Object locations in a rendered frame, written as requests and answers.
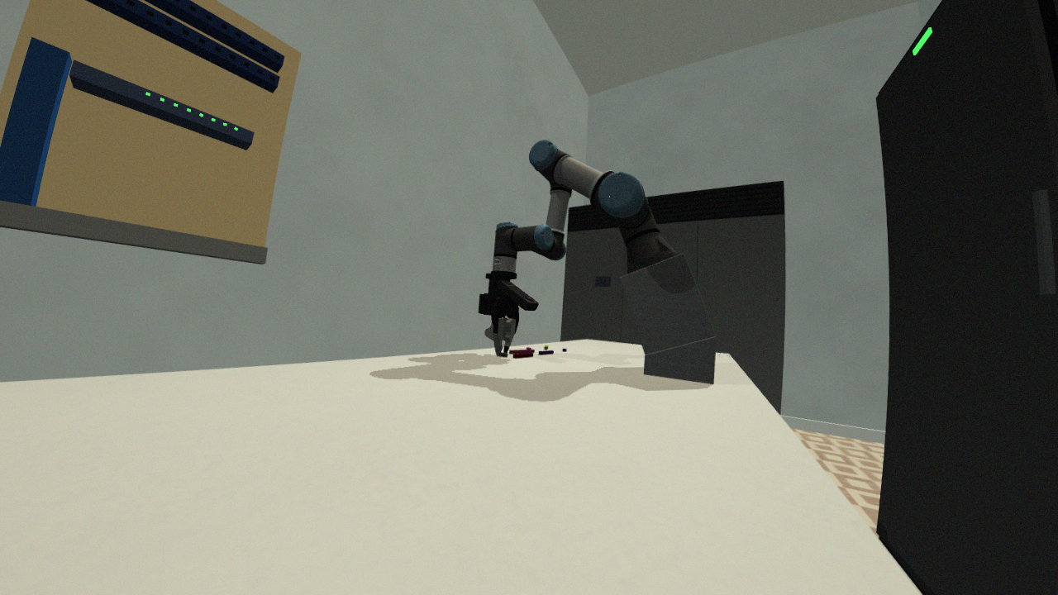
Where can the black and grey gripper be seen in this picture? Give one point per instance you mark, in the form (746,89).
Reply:
(499,305)

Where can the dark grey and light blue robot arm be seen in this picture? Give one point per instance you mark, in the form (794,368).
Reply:
(619,194)

